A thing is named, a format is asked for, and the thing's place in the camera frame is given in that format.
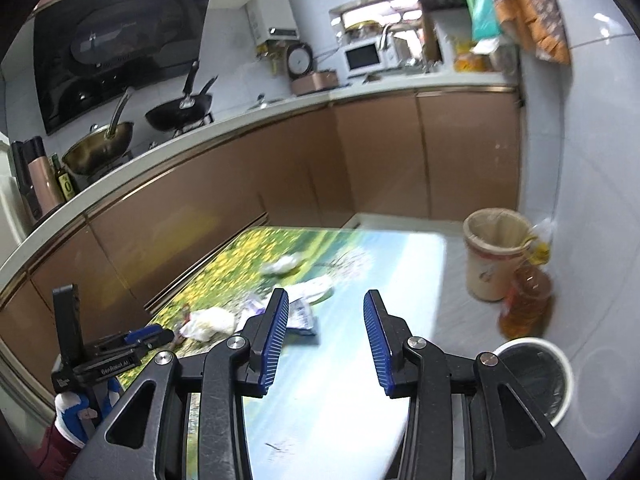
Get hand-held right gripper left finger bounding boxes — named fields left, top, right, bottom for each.
left=65, top=287, right=291, bottom=480

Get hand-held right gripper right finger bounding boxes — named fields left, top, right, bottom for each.
left=362, top=289, right=586, bottom=480

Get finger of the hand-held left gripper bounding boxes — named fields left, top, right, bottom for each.
left=97, top=324, right=176, bottom=356

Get blue and white packet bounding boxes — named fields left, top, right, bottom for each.
left=239, top=297, right=321, bottom=346

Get white plastic wrapper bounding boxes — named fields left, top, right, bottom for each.
left=287, top=276, right=335, bottom=306

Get white tissue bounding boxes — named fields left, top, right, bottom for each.
left=261, top=255, right=303, bottom=276

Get white bin with black bag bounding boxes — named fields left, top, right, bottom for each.
left=492, top=337, right=573, bottom=426

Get beige trash bin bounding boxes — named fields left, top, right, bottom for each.
left=462, top=207, right=538, bottom=302

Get person's left hand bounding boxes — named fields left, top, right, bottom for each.
left=52, top=377, right=123, bottom=446

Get copper base cabinets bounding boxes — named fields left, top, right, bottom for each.
left=0, top=87, right=521, bottom=411

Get amber cooking oil bottle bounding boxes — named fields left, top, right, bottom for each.
left=497, top=220, right=556, bottom=341

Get olive oil bottle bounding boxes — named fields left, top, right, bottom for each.
left=51, top=154, right=78, bottom=202

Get white appliance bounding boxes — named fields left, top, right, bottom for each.
left=0, top=132, right=31, bottom=261

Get rose gold tall bottle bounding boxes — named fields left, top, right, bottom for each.
left=27, top=155, right=63, bottom=213

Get brass wok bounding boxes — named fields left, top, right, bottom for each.
left=61, top=87, right=136, bottom=176

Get black tall bottle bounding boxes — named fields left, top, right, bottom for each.
left=11, top=137, right=43, bottom=221

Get gas stove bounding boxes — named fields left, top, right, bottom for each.
left=72, top=112, right=216, bottom=183

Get black wok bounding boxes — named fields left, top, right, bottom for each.
left=144, top=60, right=220, bottom=133

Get rose gold rice cooker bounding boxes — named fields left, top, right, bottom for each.
left=286, top=42, right=338, bottom=97

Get white microwave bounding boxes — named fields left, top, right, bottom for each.
left=342, top=40, right=401, bottom=78

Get black range hood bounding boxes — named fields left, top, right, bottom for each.
left=32, top=0, right=216, bottom=136

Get metal faucet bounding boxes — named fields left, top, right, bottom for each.
left=377, top=22, right=401, bottom=53

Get white water heater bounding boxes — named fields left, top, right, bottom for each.
left=247, top=0, right=301, bottom=43

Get green plastic bag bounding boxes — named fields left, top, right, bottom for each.
left=460, top=0, right=503, bottom=43

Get orange patterned apron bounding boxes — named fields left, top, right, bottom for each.
left=482, top=0, right=571, bottom=66

